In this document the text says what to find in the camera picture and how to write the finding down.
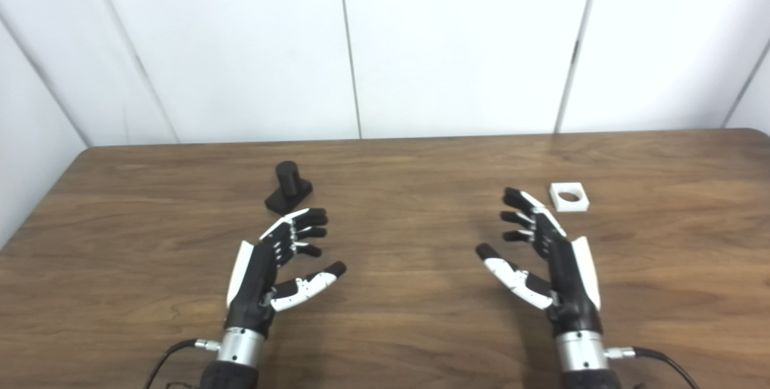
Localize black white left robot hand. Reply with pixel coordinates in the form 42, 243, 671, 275
226, 207, 348, 338

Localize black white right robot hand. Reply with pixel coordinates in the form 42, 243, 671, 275
475, 187, 603, 337

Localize white square piece with hole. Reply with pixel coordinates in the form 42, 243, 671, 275
549, 182, 591, 213

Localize black peg with square base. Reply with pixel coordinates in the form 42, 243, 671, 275
265, 161, 314, 215

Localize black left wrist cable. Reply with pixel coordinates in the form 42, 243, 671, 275
143, 338, 222, 389

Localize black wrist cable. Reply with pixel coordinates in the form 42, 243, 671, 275
143, 338, 222, 389
605, 346, 701, 389

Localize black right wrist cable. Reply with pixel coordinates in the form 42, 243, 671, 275
605, 346, 701, 389

